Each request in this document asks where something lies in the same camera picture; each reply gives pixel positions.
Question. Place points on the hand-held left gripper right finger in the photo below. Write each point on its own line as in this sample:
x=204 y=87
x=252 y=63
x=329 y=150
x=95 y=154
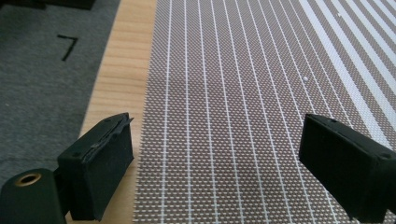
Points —
x=345 y=168

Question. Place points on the brown white striped woven placemat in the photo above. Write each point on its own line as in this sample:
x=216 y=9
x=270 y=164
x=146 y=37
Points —
x=249 y=112

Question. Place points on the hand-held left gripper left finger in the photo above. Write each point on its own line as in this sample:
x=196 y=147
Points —
x=93 y=174

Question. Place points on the dark furniture base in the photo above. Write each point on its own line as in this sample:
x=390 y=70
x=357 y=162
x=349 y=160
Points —
x=54 y=3

